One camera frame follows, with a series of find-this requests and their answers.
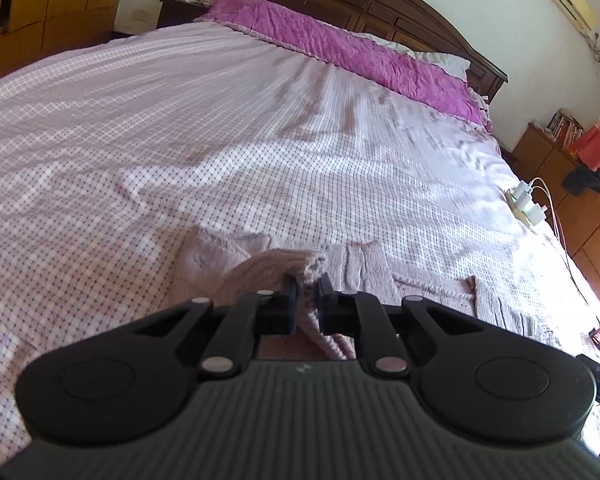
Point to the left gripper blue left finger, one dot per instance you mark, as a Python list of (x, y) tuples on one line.
[(254, 315)]

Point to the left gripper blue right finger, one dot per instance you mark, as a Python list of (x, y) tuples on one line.
[(361, 316)]

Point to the pink knitted cardigan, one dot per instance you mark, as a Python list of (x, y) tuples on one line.
[(222, 267)]

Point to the black clothes on cabinet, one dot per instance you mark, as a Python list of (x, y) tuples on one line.
[(580, 179)]

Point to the power strip with white chargers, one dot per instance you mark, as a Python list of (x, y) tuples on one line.
[(523, 206)]

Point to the pink checkered bed sheet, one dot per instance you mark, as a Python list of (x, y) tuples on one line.
[(110, 156)]

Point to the magenta quilted pillow cover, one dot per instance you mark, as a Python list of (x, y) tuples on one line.
[(419, 81)]

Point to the wooden side cabinet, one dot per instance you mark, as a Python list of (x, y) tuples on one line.
[(536, 155)]

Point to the white pillow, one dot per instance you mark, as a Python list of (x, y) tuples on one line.
[(451, 64)]

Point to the books on cabinet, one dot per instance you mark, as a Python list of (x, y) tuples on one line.
[(565, 129)]

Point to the dark wooden nightstand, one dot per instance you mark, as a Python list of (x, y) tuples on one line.
[(177, 12)]

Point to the dark wooden headboard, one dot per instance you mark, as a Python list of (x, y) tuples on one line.
[(413, 23)]

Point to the wall power socket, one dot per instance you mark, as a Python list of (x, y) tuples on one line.
[(140, 15)]

